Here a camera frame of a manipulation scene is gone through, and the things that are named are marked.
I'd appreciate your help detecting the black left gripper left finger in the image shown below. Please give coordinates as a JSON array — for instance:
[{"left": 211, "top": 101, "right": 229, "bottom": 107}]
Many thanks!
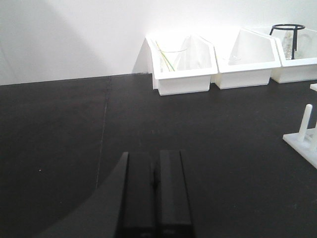
[{"left": 115, "top": 152, "right": 156, "bottom": 238}]

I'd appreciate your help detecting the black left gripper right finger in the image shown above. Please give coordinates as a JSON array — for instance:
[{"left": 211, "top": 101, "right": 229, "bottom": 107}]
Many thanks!
[{"left": 156, "top": 150, "right": 194, "bottom": 238}]

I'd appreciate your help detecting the white test tube rack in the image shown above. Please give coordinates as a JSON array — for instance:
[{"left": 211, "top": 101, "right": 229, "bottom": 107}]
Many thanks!
[{"left": 282, "top": 82, "right": 317, "bottom": 168}]

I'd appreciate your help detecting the left white storage bin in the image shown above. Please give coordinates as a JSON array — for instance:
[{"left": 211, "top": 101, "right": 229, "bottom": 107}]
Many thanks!
[{"left": 146, "top": 33, "right": 218, "bottom": 96}]

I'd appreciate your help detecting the white storage bin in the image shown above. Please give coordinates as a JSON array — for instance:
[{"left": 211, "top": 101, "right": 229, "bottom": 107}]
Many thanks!
[
  {"left": 199, "top": 28, "right": 281, "bottom": 89},
  {"left": 249, "top": 25, "right": 317, "bottom": 84},
  {"left": 146, "top": 33, "right": 218, "bottom": 96}
]

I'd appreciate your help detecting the glass beaker with stirring rods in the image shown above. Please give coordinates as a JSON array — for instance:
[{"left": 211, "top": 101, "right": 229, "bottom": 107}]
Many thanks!
[{"left": 156, "top": 41, "right": 188, "bottom": 72}]

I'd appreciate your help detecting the middle white storage bin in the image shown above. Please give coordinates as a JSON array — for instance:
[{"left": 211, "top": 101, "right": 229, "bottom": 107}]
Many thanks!
[{"left": 199, "top": 28, "right": 281, "bottom": 89}]

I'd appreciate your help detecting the right white storage bin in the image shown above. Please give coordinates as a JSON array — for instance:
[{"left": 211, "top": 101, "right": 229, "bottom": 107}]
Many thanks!
[{"left": 249, "top": 25, "right": 317, "bottom": 84}]

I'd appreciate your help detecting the black metal tripod stand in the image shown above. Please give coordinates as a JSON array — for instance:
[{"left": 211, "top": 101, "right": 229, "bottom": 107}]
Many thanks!
[{"left": 269, "top": 23, "right": 305, "bottom": 60}]

